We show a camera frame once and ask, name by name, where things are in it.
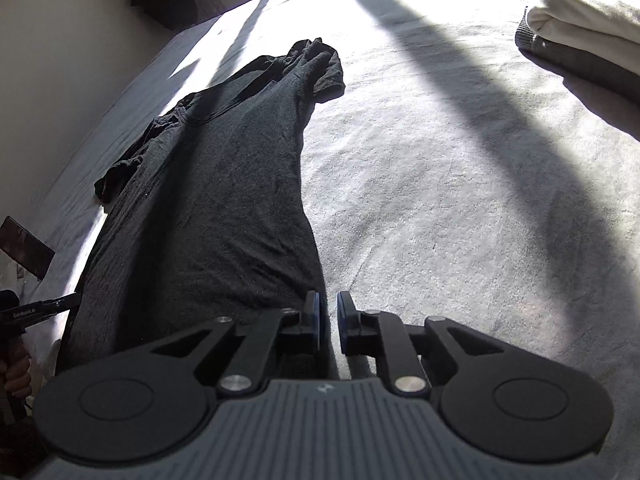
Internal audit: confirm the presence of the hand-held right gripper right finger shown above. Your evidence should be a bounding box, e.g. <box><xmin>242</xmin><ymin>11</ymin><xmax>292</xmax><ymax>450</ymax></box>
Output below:
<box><xmin>336</xmin><ymin>290</ymin><xmax>507</xmax><ymax>397</ymax></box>

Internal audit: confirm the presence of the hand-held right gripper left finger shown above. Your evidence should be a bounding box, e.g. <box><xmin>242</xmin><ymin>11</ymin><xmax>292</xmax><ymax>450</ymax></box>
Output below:
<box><xmin>149</xmin><ymin>290</ymin><xmax>322</xmax><ymax>397</ymax></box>

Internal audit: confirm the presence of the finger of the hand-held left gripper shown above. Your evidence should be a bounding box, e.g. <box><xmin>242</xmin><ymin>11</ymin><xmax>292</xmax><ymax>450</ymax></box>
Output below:
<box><xmin>31</xmin><ymin>293</ymin><xmax>82</xmax><ymax>318</ymax></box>

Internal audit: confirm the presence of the black t-shirt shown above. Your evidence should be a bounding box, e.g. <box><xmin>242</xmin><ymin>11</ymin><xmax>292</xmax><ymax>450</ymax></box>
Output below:
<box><xmin>57</xmin><ymin>37</ymin><xmax>347</xmax><ymax>377</ymax></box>

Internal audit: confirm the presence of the person's left hand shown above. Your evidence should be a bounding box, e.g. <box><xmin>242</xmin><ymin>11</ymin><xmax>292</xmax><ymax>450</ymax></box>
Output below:
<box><xmin>0</xmin><ymin>342</ymin><xmax>33</xmax><ymax>398</ymax></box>

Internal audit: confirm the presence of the white bed blanket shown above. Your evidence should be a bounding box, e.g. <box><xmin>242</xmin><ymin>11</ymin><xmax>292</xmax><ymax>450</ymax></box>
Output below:
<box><xmin>20</xmin><ymin>0</ymin><xmax>640</xmax><ymax>461</ymax></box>

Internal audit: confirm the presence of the folded grey garment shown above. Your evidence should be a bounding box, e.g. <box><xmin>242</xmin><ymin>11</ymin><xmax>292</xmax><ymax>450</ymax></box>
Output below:
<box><xmin>514</xmin><ymin>8</ymin><xmax>640</xmax><ymax>97</ymax></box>

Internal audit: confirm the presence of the folded cream garment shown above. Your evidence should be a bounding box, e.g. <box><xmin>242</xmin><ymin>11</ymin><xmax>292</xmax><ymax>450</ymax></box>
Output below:
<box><xmin>525</xmin><ymin>0</ymin><xmax>640</xmax><ymax>82</ymax></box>

